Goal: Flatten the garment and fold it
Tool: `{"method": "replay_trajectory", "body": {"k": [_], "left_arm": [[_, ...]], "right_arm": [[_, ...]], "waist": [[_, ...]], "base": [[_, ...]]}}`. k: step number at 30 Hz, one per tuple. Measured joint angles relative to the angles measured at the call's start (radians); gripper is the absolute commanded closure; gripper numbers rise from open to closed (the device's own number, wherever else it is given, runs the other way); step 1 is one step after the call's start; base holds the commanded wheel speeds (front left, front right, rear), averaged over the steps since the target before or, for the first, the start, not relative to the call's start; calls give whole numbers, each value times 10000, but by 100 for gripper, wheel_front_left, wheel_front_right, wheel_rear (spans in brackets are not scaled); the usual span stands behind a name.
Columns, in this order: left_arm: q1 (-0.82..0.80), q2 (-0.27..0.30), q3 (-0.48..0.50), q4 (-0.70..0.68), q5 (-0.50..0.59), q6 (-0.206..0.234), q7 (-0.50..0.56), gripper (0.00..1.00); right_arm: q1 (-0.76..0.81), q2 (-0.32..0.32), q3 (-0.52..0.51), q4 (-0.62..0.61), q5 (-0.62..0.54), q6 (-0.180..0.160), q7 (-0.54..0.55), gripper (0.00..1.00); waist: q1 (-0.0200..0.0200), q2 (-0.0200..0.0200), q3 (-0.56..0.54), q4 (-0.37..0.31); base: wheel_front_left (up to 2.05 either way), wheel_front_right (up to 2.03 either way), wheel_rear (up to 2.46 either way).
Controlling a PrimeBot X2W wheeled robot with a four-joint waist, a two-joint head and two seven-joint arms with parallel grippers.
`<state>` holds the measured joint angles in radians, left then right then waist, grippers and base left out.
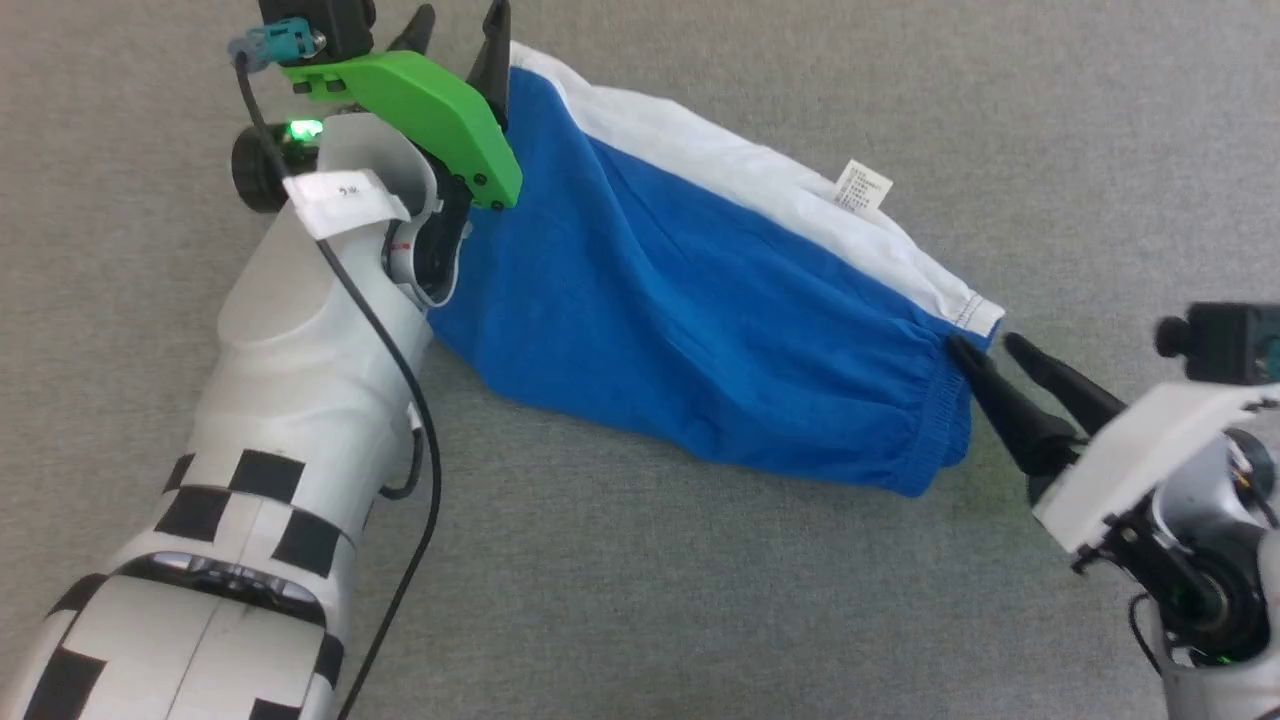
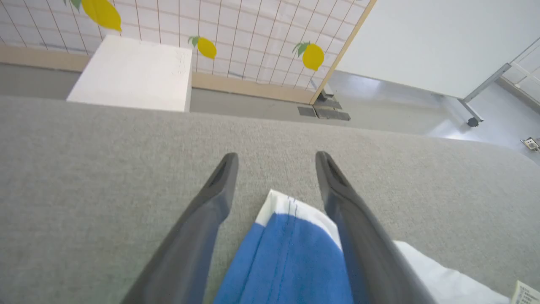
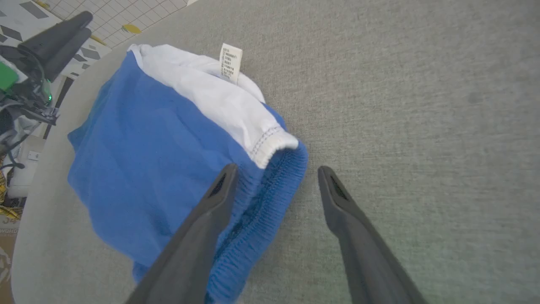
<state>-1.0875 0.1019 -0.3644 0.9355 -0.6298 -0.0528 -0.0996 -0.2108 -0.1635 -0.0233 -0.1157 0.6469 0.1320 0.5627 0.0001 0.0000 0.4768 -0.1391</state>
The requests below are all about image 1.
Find thin black cable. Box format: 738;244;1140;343
232;45;444;720

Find teal cable connector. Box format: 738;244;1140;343
228;20;327;73

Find blue shorts with white stripe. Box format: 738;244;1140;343
425;40;1006;499

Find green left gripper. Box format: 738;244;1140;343
282;0;524;263

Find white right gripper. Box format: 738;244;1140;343
945;333;1280;576

